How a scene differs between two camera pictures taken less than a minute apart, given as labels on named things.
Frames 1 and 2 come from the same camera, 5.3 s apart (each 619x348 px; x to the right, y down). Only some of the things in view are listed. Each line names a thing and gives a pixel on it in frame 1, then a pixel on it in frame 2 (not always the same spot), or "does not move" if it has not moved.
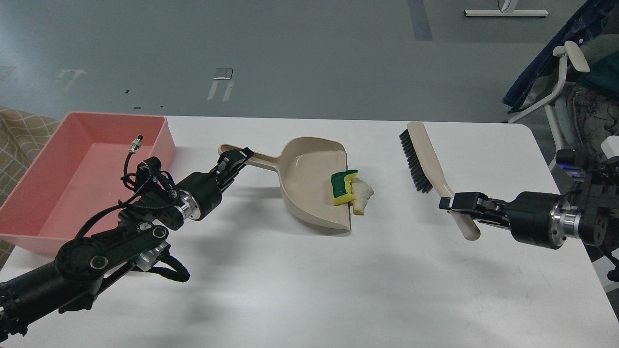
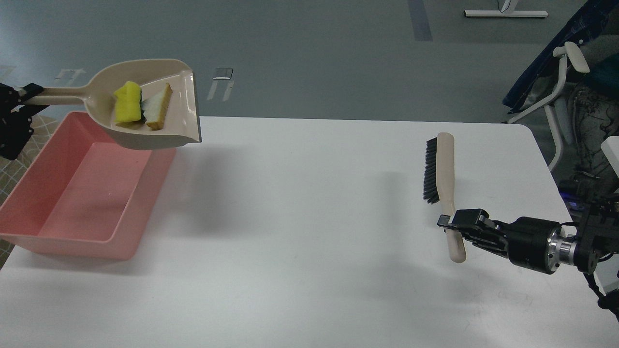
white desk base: (503, 4) does not move
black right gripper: (545, 220) to (531, 243)
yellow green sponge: (341, 187) to (128, 102)
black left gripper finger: (231, 180) to (27, 111)
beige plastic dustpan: (305, 166) to (182, 123)
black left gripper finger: (229, 161) to (10, 97)
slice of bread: (362, 192) to (154, 108)
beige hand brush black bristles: (428, 175) to (438, 174)
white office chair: (558, 107) does not move
